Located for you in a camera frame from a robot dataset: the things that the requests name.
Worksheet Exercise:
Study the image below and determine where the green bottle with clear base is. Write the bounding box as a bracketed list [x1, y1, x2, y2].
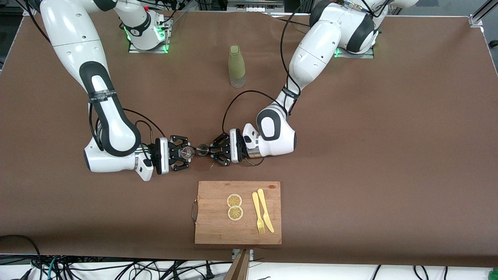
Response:
[228, 45, 246, 89]

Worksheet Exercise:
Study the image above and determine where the yellow plastic fork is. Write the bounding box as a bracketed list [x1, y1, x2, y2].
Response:
[252, 192, 265, 235]

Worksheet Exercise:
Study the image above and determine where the thick black floor cable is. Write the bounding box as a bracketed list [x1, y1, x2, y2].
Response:
[0, 234, 42, 280]

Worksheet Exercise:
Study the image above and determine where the yellow plastic knife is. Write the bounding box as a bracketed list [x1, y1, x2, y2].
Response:
[257, 188, 275, 233]

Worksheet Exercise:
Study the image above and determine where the wooden cutting board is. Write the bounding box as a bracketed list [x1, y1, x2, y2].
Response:
[191, 180, 282, 245]

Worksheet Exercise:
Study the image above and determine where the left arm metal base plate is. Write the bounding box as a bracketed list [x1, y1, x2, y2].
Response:
[333, 47, 375, 59]

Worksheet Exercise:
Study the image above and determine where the clear glass shaker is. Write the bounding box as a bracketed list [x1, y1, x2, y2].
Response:
[178, 145, 195, 162]

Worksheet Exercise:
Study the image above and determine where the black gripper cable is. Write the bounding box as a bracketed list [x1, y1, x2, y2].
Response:
[88, 103, 168, 156]
[222, 0, 312, 135]

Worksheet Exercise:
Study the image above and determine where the grey power strip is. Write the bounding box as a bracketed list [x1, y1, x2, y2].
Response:
[228, 0, 284, 12]

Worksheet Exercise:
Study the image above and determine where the black base cable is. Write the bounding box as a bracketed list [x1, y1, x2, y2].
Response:
[268, 14, 301, 28]

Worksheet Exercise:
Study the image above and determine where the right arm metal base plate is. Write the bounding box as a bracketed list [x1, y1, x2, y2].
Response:
[128, 16, 170, 54]

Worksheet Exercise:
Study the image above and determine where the brown table cover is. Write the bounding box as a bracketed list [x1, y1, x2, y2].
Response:
[0, 7, 498, 269]

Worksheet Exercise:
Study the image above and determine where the wooden camera post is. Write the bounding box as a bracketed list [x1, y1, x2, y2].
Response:
[224, 249, 251, 280]

